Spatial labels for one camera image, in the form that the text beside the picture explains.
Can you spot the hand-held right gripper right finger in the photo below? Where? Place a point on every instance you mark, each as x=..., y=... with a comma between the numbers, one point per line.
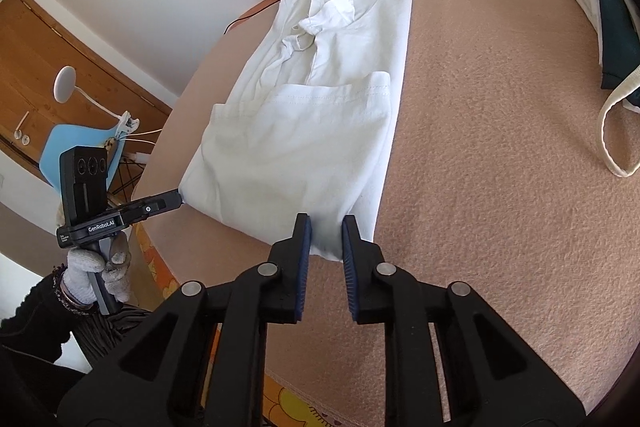
x=348, y=267

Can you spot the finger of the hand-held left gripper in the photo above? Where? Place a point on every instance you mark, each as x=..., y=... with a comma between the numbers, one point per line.
x=157, y=204

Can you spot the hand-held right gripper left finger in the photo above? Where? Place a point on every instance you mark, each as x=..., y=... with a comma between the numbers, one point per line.
x=303, y=267

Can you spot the white t-shirt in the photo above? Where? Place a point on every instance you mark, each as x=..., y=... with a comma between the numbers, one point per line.
x=300, y=132

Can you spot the person's left forearm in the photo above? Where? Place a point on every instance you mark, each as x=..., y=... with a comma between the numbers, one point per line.
x=30, y=317

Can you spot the person's left hand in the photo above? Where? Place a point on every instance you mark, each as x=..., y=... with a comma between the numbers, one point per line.
x=82, y=272

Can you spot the light blue chair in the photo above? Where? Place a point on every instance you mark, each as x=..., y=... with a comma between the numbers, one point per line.
x=75, y=139

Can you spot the white clip desk lamp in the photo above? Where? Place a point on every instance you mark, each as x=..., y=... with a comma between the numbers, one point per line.
x=64, y=84

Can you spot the person's dark pleated clothing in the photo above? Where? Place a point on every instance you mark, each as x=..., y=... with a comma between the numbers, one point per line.
x=120, y=332

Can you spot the wooden door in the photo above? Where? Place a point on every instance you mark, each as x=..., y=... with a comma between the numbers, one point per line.
x=30, y=57

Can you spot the beige blanket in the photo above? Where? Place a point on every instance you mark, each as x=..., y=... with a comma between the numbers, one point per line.
x=475, y=157

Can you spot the dark green tote bag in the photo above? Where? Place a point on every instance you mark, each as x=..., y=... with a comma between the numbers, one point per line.
x=615, y=32

